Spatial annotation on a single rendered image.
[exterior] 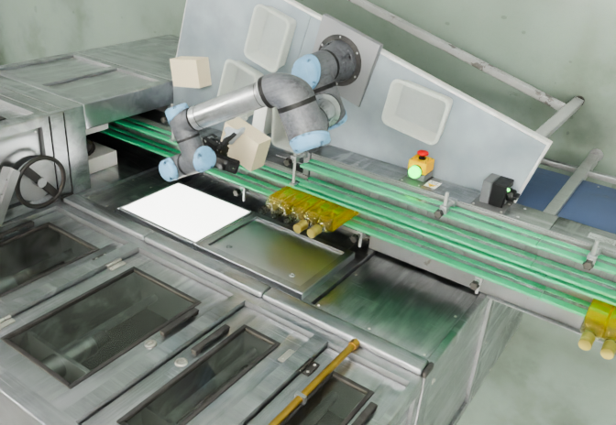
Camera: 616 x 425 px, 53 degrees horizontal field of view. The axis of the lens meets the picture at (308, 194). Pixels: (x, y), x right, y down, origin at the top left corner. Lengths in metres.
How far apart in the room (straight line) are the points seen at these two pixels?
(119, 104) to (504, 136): 1.57
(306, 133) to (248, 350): 0.66
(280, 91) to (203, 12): 1.06
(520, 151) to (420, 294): 0.58
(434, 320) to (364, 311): 0.22
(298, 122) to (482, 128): 0.70
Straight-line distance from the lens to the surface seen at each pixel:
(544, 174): 2.54
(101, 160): 2.94
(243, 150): 2.23
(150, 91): 2.87
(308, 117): 1.74
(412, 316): 2.07
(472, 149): 2.19
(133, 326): 1.99
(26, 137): 2.56
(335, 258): 2.22
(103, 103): 2.71
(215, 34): 2.71
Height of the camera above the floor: 2.71
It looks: 49 degrees down
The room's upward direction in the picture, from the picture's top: 120 degrees counter-clockwise
